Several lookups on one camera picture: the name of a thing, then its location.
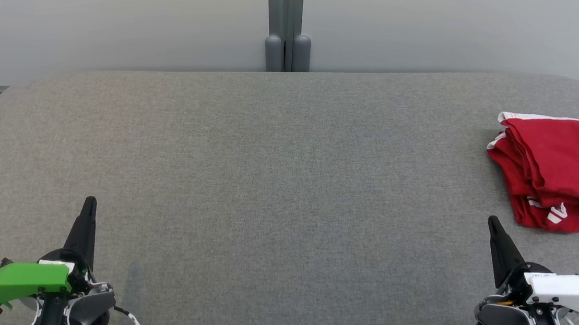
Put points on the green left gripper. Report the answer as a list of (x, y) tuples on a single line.
[(17, 280)]

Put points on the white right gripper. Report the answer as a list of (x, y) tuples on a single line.
[(566, 291)]

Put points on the grey fabric sofa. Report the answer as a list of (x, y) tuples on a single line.
[(267, 181)]

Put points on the red shorts white trim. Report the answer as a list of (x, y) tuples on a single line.
[(562, 160)]

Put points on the grey partition post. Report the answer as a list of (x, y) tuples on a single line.
[(288, 26)]

